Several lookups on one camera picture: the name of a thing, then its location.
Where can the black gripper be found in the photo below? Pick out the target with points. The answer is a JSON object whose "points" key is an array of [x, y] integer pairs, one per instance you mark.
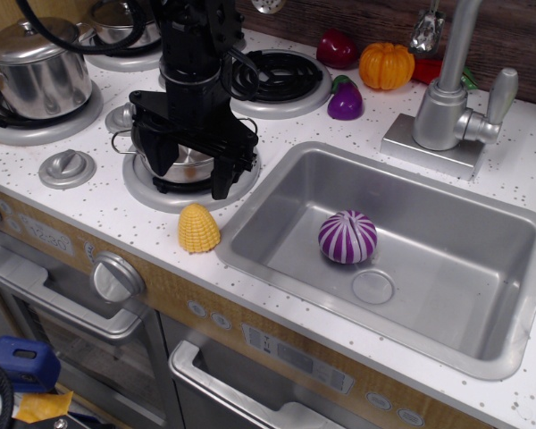
{"points": [[160, 128]]}

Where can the yellow toy corn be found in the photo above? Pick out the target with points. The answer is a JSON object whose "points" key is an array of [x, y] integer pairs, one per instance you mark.
{"points": [[198, 232]]}

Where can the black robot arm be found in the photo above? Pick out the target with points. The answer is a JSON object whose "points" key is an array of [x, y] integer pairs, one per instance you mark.
{"points": [[198, 51]]}

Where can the small steel pan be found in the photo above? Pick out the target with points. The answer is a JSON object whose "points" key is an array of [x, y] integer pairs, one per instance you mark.
{"points": [[190, 167]]}

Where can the front right stove burner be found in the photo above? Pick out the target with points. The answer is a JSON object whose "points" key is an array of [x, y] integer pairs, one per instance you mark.
{"points": [[139, 183]]}

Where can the stove burner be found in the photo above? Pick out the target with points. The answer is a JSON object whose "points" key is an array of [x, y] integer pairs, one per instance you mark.
{"points": [[34, 133], [145, 58], [290, 84], [139, 183]]}

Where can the back left stove burner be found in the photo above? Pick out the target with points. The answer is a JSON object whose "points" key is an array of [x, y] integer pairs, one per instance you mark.
{"points": [[145, 58]]}

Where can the back right stove burner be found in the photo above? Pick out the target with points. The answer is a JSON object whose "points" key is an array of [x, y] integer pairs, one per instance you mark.
{"points": [[290, 84]]}

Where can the front left stove burner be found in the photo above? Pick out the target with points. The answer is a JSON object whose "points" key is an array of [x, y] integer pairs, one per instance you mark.
{"points": [[34, 133]]}

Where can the grey stovetop knob middle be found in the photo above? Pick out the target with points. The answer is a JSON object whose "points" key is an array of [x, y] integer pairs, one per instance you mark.
{"points": [[120, 118]]}

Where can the grey stovetop knob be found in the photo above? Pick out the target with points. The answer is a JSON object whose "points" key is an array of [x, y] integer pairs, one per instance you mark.
{"points": [[120, 118], [67, 170]]}

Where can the grey stovetop knob front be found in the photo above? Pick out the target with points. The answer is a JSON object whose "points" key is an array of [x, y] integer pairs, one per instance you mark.
{"points": [[67, 170]]}

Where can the silver oven dial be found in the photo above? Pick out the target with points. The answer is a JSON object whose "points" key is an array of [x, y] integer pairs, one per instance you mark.
{"points": [[114, 279]]}

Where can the back lidded steel pot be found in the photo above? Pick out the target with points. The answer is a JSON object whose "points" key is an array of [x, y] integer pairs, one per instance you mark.
{"points": [[112, 21]]}

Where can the purple toy eggplant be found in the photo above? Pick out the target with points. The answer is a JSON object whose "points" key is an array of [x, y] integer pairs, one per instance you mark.
{"points": [[346, 103]]}

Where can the hanging slotted spoon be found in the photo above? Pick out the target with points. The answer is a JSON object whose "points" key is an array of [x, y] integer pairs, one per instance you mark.
{"points": [[268, 6]]}

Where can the purple striped toy onion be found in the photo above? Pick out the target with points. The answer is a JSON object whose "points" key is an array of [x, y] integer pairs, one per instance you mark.
{"points": [[348, 237]]}

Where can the large lidded steel pot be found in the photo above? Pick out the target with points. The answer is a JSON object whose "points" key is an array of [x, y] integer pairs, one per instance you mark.
{"points": [[39, 79]]}

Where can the dark red toy pepper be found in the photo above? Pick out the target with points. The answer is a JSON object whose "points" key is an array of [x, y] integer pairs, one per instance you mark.
{"points": [[336, 50]]}

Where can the orange toy pumpkin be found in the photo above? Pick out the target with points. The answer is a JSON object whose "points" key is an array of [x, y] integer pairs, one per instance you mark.
{"points": [[386, 66]]}

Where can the red toy chili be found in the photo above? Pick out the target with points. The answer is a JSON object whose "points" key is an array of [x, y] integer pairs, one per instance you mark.
{"points": [[427, 70]]}

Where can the silver toy faucet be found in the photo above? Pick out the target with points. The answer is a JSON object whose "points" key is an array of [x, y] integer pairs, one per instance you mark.
{"points": [[446, 135]]}

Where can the blue clamp tool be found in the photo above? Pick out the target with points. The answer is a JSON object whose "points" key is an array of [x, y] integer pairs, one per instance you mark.
{"points": [[31, 366]]}

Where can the hanging metal utensil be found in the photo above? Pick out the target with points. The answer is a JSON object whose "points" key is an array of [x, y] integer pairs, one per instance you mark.
{"points": [[427, 31]]}

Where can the grey sink basin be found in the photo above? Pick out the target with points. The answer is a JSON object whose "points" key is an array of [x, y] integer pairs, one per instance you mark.
{"points": [[453, 275]]}

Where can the yellow tape piece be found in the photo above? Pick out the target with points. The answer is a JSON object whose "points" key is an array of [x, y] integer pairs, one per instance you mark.
{"points": [[36, 407]]}

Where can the silver dishwasher door handle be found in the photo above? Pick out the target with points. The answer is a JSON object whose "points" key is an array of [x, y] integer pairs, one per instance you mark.
{"points": [[290, 415]]}

